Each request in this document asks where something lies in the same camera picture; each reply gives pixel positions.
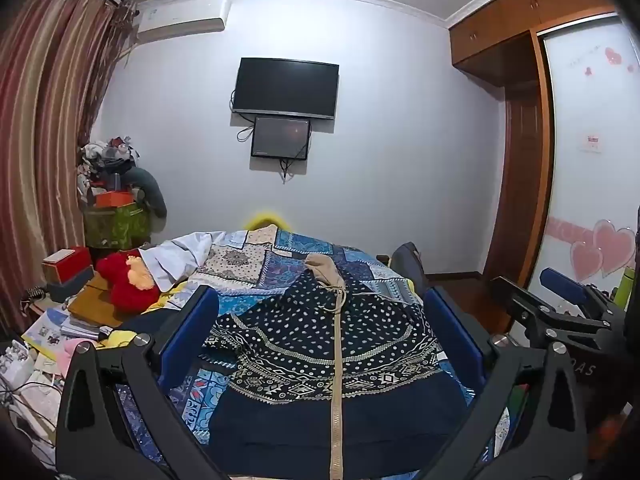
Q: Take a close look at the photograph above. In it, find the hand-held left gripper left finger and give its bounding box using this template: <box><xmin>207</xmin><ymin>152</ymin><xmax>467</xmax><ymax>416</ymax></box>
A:
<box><xmin>54</xmin><ymin>285</ymin><xmax>231</xmax><ymax>480</ymax></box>

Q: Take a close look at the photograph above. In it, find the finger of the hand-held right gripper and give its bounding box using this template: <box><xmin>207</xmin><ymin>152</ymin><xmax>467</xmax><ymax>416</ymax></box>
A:
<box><xmin>491</xmin><ymin>276</ymin><xmax>618</xmax><ymax>356</ymax></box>
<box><xmin>539</xmin><ymin>267</ymin><xmax>626</xmax><ymax>318</ymax></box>

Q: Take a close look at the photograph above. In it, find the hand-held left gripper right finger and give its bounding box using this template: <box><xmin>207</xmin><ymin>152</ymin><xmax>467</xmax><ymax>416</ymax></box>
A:
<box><xmin>422</xmin><ymin>286</ymin><xmax>588</xmax><ymax>480</ymax></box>

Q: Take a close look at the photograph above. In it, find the navy patterned zip jacket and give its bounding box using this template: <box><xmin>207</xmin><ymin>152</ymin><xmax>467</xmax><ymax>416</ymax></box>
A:
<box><xmin>200</xmin><ymin>254</ymin><xmax>468</xmax><ymax>480</ymax></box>

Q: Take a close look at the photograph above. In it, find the small pink heart sticker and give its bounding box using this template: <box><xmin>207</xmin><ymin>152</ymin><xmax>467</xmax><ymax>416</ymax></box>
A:
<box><xmin>570</xmin><ymin>240</ymin><xmax>604</xmax><ymax>284</ymax></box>

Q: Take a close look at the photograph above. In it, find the green bottle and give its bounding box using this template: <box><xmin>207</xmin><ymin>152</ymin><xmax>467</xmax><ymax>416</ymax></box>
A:
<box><xmin>612</xmin><ymin>267</ymin><xmax>637</xmax><ymax>311</ymax></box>

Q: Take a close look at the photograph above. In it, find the large pink heart sticker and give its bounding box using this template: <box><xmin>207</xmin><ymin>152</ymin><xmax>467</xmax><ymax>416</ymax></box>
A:
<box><xmin>592</xmin><ymin>219</ymin><xmax>637</xmax><ymax>279</ymax></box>

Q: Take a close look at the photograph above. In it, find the dark chair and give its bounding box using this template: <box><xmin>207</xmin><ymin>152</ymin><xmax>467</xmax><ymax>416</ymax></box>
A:
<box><xmin>390</xmin><ymin>241</ymin><xmax>429</xmax><ymax>306</ymax></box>

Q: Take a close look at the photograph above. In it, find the white cloth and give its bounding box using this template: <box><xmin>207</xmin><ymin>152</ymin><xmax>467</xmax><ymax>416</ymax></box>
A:
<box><xmin>140</xmin><ymin>230</ymin><xmax>226</xmax><ymax>291</ymax></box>

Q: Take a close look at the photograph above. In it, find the red plush toy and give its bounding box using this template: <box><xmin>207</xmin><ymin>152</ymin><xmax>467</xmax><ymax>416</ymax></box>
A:
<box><xmin>96</xmin><ymin>250</ymin><xmax>162</xmax><ymax>311</ymax></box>

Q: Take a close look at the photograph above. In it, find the blue patchwork blanket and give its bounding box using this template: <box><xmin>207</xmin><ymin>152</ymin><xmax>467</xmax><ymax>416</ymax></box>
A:
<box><xmin>115</xmin><ymin>225</ymin><xmax>511</xmax><ymax>466</ymax></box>

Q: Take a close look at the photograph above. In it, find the white sliding wardrobe door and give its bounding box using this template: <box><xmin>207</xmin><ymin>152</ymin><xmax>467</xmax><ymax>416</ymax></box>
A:
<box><xmin>542</xmin><ymin>15</ymin><xmax>640</xmax><ymax>311</ymax></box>

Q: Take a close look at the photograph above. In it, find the wooden door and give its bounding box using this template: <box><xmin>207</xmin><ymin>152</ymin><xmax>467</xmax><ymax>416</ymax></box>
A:
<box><xmin>482</xmin><ymin>82</ymin><xmax>555</xmax><ymax>288</ymax></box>

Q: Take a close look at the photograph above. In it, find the brown folder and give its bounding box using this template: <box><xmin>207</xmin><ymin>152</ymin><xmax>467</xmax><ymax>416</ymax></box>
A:
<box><xmin>67</xmin><ymin>275</ymin><xmax>126</xmax><ymax>319</ymax></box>

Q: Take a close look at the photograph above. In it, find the pink cloth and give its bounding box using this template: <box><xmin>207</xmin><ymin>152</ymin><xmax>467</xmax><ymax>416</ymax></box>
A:
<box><xmin>55</xmin><ymin>338</ymin><xmax>97</xmax><ymax>379</ymax></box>

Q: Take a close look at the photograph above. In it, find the yellow pillow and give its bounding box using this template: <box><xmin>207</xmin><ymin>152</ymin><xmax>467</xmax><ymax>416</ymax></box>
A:
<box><xmin>244</xmin><ymin>211</ymin><xmax>288</xmax><ymax>231</ymax></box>

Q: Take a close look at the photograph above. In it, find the grey box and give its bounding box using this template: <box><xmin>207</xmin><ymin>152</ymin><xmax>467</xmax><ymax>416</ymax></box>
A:
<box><xmin>46</xmin><ymin>266</ymin><xmax>97</xmax><ymax>304</ymax></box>

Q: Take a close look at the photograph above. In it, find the green patterned box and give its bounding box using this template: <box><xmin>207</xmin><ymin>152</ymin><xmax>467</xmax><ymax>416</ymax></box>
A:
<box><xmin>82</xmin><ymin>204</ymin><xmax>152</xmax><ymax>251</ymax></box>

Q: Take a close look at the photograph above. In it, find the stack of books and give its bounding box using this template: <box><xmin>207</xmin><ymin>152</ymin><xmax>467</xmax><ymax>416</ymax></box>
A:
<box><xmin>22</xmin><ymin>307</ymin><xmax>103</xmax><ymax>362</ymax></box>

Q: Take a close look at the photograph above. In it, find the red box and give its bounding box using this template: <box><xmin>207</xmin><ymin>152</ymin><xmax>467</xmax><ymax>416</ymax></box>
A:
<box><xmin>41</xmin><ymin>246</ymin><xmax>94</xmax><ymax>283</ymax></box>

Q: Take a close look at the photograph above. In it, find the orange box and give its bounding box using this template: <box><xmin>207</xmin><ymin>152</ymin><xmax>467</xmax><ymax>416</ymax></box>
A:
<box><xmin>95</xmin><ymin>190</ymin><xmax>137</xmax><ymax>209</ymax></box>

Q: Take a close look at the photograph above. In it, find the books and papers pile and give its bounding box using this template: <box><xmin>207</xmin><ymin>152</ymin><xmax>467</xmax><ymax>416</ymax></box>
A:
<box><xmin>0</xmin><ymin>340</ymin><xmax>67</xmax><ymax>461</ymax></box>

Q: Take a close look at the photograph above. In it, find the pile of clutter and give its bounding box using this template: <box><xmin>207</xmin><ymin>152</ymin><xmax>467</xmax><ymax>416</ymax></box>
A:
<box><xmin>76</xmin><ymin>135</ymin><xmax>139</xmax><ymax>207</ymax></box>

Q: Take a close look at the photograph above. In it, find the small black monitor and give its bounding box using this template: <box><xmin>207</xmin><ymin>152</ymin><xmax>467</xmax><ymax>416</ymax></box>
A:
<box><xmin>250</xmin><ymin>116</ymin><xmax>312</xmax><ymax>160</ymax></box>

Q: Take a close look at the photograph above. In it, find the wooden wardrobe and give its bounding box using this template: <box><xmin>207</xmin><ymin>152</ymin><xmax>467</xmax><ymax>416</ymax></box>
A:
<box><xmin>447</xmin><ymin>0</ymin><xmax>621</xmax><ymax>291</ymax></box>

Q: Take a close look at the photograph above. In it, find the striped brown curtain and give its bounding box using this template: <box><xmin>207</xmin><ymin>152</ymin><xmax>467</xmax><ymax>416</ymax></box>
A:
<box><xmin>0</xmin><ymin>0</ymin><xmax>136</xmax><ymax>336</ymax></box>

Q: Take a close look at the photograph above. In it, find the white air conditioner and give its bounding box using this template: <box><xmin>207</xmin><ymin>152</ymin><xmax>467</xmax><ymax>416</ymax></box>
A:
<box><xmin>135</xmin><ymin>0</ymin><xmax>231</xmax><ymax>45</ymax></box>

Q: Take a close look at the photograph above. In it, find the black wall television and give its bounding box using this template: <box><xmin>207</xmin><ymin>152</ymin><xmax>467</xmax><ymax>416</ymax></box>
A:
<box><xmin>232</xmin><ymin>57</ymin><xmax>340</xmax><ymax>121</ymax></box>

